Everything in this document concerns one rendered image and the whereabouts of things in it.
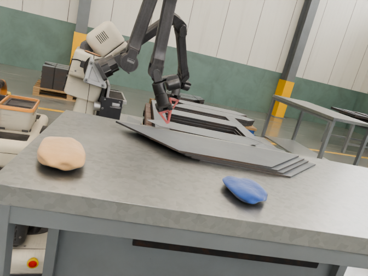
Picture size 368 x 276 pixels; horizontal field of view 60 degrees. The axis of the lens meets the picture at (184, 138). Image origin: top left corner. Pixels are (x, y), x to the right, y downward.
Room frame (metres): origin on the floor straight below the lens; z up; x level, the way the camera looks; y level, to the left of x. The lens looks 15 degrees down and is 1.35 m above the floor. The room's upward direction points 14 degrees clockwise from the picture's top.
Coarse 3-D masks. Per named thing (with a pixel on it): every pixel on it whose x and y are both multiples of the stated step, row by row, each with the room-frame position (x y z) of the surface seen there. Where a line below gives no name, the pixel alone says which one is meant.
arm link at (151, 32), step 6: (174, 18) 1.86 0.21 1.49; (180, 18) 1.92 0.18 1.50; (156, 24) 1.86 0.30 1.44; (174, 24) 1.94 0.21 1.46; (180, 24) 1.90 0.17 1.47; (150, 30) 1.84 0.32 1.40; (156, 30) 1.86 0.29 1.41; (150, 36) 1.86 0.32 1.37; (126, 42) 1.84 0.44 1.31; (144, 42) 1.86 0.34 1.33; (120, 54) 1.79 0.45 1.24
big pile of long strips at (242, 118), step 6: (174, 102) 3.09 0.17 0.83; (180, 102) 3.04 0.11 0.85; (186, 102) 3.11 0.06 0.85; (192, 102) 3.20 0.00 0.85; (198, 108) 2.94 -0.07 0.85; (204, 108) 3.02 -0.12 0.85; (210, 108) 3.10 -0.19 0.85; (216, 108) 3.19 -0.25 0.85; (222, 108) 3.28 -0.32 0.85; (228, 114) 3.01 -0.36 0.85; (234, 114) 3.09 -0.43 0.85; (240, 114) 3.18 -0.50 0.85; (240, 120) 2.92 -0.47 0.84; (246, 120) 2.93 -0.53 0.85; (252, 120) 3.01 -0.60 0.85
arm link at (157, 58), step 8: (168, 0) 1.45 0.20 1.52; (176, 0) 1.46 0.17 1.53; (168, 8) 1.45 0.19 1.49; (160, 16) 1.46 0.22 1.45; (168, 16) 1.45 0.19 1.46; (160, 24) 1.45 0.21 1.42; (168, 24) 1.45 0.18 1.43; (160, 32) 1.45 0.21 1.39; (168, 32) 1.46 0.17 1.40; (160, 40) 1.45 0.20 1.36; (168, 40) 1.46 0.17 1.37; (160, 48) 1.45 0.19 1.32; (152, 56) 1.45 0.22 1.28; (160, 56) 1.45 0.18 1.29; (152, 64) 1.43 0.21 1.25; (160, 64) 1.45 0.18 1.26; (152, 72) 1.44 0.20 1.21; (160, 72) 1.45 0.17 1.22
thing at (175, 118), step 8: (152, 112) 2.31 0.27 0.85; (192, 112) 2.69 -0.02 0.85; (200, 112) 2.71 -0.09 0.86; (176, 120) 2.33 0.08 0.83; (184, 120) 2.34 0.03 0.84; (192, 120) 2.35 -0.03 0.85; (200, 120) 2.37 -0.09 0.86; (208, 128) 2.37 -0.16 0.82; (216, 128) 2.38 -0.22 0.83; (224, 128) 2.40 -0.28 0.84; (232, 128) 2.42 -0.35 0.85; (240, 136) 2.13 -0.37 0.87; (256, 144) 2.02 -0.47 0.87
